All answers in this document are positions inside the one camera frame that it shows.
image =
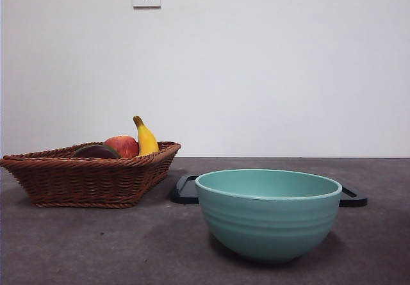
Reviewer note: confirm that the brown wicker basket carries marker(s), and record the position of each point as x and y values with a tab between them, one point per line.
80	182

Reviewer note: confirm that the red apple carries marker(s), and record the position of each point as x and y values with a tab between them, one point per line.
125	145

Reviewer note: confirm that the green fruit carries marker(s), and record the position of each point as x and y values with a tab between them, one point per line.
112	150

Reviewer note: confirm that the yellow banana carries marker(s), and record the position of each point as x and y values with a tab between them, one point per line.
145	141

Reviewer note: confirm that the dark red plum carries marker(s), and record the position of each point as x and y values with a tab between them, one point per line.
93	153

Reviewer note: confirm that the dark rectangular tray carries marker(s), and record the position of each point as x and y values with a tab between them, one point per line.
184	192

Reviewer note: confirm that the teal ceramic bowl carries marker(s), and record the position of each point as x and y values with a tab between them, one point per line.
266	227

